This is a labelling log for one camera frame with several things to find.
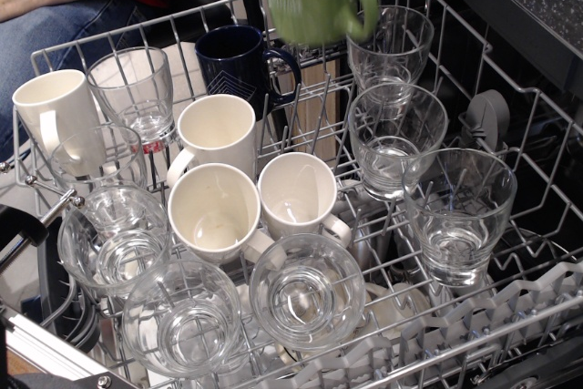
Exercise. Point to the grey wire dishwasher rack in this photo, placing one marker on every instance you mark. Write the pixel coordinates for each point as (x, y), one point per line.
(521, 328)

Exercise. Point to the grey plastic rack clip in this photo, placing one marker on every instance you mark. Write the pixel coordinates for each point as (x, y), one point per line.
(485, 121)

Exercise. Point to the dark blue mug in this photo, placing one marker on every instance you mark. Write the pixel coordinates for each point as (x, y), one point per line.
(234, 60)

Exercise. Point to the clear glass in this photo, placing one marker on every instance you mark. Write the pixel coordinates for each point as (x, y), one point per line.
(182, 319)
(109, 243)
(458, 203)
(103, 156)
(134, 89)
(396, 51)
(390, 124)
(307, 292)

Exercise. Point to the clear glass back left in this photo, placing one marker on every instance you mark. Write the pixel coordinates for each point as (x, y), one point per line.
(134, 89)

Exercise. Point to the tall white mug left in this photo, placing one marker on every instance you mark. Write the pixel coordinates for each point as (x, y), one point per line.
(56, 106)

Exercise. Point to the clear glass right middle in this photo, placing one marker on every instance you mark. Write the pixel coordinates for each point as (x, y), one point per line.
(390, 124)

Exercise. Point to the clear glass bottom centre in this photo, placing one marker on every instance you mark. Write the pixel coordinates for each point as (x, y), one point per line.
(307, 292)

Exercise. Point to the clear glass right front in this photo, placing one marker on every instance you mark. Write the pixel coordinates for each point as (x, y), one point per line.
(458, 203)

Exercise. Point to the clear glass back right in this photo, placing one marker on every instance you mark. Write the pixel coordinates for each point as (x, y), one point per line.
(396, 51)

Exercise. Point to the dark speckled countertop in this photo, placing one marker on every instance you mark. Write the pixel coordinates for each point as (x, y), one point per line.
(546, 32)

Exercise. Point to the clear glass bottom left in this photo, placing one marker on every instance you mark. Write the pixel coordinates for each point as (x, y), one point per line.
(182, 319)

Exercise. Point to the clear glass left middle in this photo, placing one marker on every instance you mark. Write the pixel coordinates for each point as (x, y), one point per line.
(103, 156)

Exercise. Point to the small white mug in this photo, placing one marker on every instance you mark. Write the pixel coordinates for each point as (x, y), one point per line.
(298, 192)

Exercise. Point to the black clamp with metal screw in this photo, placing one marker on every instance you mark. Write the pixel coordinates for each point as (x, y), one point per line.
(20, 229)

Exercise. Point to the white mug centre front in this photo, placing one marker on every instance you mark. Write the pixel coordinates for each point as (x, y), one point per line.
(215, 210)

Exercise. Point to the white mug centre back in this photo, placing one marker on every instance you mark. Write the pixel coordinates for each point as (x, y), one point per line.
(216, 129)

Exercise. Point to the clear glass left front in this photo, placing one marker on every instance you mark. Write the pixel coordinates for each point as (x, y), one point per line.
(109, 243)

